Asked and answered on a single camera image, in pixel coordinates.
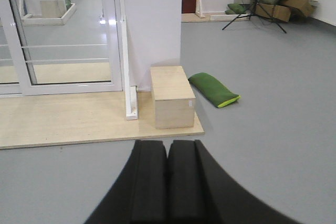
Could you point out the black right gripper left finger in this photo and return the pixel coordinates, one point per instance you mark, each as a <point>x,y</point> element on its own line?
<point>139,193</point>

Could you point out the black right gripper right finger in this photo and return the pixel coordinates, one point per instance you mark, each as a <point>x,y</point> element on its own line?
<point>201,191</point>

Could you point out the white framed transparent door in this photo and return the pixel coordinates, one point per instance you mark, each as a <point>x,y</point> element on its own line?
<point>76,53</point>

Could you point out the light wooden box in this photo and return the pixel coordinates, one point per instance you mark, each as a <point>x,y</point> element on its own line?
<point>173,97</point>

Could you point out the green sandbag on floor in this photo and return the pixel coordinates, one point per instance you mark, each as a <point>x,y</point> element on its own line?
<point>213,90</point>

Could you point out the small green sandbag far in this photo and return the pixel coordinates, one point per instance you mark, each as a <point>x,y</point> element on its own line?
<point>236,9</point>

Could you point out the black tripod stand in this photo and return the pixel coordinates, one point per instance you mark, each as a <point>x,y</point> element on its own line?
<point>252,8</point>

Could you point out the brown cardboard box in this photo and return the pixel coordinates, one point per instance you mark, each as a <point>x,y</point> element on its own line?
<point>280,13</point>

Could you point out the far wooden box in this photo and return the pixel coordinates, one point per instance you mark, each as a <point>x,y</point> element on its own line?
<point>52,9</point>

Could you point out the white partition wall panel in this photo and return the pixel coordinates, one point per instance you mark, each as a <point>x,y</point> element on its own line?
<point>154,37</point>

